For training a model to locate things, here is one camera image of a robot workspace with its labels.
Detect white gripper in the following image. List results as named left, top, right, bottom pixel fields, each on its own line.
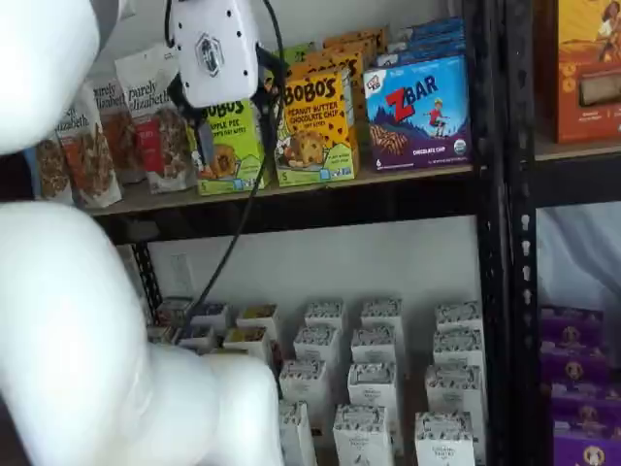
left=168, top=0, right=288, bottom=171

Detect orange Bobo's peanut butter box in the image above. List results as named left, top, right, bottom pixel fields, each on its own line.
left=275, top=67, right=361, bottom=188
left=290, top=47, right=367, bottom=147
left=321, top=26, right=390, bottom=72

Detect blue purple Zbar box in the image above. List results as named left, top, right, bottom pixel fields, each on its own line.
left=387, top=17, right=466, bottom=49
left=363, top=53, right=473, bottom=172
left=375, top=38, right=468, bottom=68

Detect blue label oatmeal box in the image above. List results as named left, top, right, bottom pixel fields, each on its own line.
left=178, top=323, right=217, bottom=354
left=191, top=303, right=229, bottom=331

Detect yellow label granola box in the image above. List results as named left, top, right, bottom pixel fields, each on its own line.
left=236, top=304, right=280, bottom=336
left=222, top=325, right=272, bottom=363

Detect white patterned pantry box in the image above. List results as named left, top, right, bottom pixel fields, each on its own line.
left=293, top=325, right=342, bottom=375
left=425, top=364, right=484, bottom=418
left=414, top=411, right=477, bottom=466
left=304, top=300, right=348, bottom=336
left=278, top=400, right=319, bottom=466
left=432, top=328, right=485, bottom=373
left=347, top=362, right=399, bottom=414
left=361, top=298, right=405, bottom=336
left=279, top=359, right=329, bottom=428
left=332, top=403, right=395, bottom=466
left=435, top=301, right=484, bottom=336
left=351, top=328, right=400, bottom=370

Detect large orange snack box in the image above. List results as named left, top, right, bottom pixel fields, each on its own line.
left=551, top=0, right=621, bottom=145

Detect purple snack box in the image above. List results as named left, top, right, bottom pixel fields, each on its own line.
left=540, top=339, right=611, bottom=384
left=550, top=383, right=621, bottom=428
left=552, top=426, right=621, bottom=466
left=540, top=305, right=605, bottom=344

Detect red label granola bag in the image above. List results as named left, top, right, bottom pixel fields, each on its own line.
left=114, top=47, right=199, bottom=195

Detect orange label granola bag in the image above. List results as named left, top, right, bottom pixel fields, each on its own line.
left=54, top=83, right=123, bottom=209
left=91, top=79, right=147, bottom=186

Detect brown label granola bag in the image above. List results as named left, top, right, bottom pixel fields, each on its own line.
left=23, top=138, right=74, bottom=205

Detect white plastic sheet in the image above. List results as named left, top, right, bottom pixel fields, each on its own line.
left=536, top=206, right=621, bottom=313

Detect black cable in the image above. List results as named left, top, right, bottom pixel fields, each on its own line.
left=163, top=0, right=290, bottom=336

